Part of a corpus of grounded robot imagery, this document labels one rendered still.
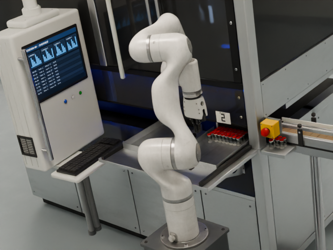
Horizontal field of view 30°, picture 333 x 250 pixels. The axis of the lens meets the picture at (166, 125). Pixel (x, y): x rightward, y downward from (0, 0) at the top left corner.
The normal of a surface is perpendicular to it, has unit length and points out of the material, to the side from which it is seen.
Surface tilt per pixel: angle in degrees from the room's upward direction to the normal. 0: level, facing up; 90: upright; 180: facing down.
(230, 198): 90
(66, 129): 90
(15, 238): 0
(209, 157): 0
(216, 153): 0
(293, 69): 90
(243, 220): 90
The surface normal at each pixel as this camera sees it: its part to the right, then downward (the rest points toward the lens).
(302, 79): 0.76, 0.15
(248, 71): -0.64, 0.40
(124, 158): -0.15, -0.91
